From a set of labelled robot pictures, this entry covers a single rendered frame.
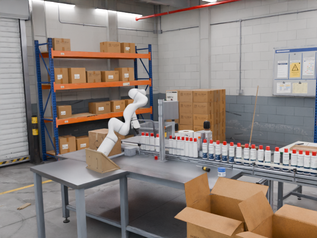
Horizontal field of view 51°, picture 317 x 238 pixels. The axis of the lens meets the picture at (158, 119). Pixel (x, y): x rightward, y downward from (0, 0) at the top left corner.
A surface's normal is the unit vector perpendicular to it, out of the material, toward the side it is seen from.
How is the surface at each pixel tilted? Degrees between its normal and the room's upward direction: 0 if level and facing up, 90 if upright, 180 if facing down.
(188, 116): 90
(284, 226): 89
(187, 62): 90
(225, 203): 88
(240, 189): 35
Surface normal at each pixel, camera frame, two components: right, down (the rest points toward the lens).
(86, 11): 0.72, 0.07
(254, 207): 0.63, -0.42
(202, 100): -0.61, 0.13
